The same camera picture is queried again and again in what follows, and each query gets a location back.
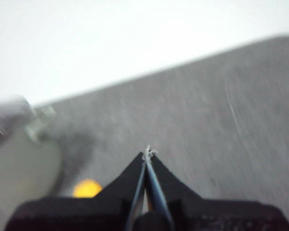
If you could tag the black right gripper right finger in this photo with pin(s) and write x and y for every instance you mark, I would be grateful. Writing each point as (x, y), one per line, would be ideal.
(207, 216)

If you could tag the yellow corn cob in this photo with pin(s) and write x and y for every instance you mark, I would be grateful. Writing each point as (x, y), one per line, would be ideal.
(86, 188)

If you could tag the pale green electric pot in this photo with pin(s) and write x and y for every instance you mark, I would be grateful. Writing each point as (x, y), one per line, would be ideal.
(17, 166)

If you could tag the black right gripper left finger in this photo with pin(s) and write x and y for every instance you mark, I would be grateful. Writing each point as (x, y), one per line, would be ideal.
(91, 211)

